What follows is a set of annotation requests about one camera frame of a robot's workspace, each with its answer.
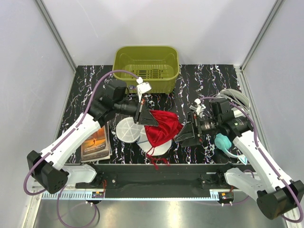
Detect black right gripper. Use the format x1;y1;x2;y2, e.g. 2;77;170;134
175;111;221;148

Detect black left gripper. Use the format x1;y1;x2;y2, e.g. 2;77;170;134
114;96;159;126

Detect red bra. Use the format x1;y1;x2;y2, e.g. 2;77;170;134
144;110;183;170

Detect white mesh laundry bag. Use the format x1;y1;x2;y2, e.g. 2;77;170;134
116;117;172;156

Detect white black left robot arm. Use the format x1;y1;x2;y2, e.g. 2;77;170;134
23;78;158;195

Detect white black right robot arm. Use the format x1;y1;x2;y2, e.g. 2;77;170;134
175;97;304;223

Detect teal cat-ear headphones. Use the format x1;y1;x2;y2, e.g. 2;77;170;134
214;133;248;165

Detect olive green plastic basket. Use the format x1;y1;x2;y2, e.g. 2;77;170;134
112;46;180;94

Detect dark orange paperback book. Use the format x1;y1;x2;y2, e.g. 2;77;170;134
80;123;112;163

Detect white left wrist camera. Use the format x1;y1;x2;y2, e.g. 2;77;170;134
136;77;152;101

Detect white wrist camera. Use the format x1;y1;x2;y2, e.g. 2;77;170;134
190;98;204;118
136;77;152;101

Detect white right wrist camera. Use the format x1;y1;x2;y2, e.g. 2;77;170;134
190;98;204;118

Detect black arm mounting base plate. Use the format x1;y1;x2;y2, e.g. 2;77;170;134
75;165;244;205

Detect white slotted cable duct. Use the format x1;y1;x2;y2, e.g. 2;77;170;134
42;190;105;200

